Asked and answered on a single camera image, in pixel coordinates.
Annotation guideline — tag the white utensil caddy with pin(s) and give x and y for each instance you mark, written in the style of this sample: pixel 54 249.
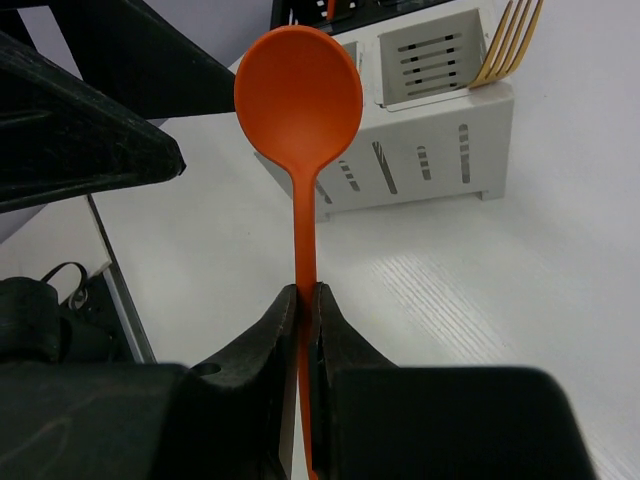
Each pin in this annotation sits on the white utensil caddy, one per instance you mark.
pixel 424 134

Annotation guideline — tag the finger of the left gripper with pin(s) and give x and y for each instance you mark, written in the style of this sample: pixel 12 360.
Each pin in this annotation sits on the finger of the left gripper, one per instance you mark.
pixel 60 138
pixel 127 51

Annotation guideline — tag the gold metal fork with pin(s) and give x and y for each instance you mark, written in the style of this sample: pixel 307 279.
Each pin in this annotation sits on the gold metal fork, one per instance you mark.
pixel 510 42

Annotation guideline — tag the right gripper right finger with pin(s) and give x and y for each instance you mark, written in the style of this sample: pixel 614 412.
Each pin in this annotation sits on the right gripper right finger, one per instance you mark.
pixel 373 419

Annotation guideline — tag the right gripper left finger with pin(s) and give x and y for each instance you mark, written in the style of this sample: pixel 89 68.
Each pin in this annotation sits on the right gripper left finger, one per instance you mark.
pixel 229 417

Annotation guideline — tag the black utensil caddy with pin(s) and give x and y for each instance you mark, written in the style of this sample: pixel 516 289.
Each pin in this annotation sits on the black utensil caddy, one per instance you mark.
pixel 349 15

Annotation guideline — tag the orange plastic spoon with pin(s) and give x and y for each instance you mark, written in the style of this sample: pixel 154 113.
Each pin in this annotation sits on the orange plastic spoon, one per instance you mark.
pixel 299 101

